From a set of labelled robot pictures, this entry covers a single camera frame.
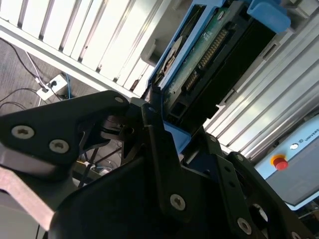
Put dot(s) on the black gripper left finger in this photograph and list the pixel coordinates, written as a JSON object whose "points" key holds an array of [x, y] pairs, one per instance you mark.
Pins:
{"points": [[49, 119]]}

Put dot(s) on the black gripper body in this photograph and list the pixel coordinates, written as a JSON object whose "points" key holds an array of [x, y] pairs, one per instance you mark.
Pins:
{"points": [[119, 204]]}

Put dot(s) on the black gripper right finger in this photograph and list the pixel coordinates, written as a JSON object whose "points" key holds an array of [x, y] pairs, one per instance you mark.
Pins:
{"points": [[224, 174]]}

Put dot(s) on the hard disk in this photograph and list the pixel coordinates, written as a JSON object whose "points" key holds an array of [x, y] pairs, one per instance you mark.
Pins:
{"points": [[224, 82]]}

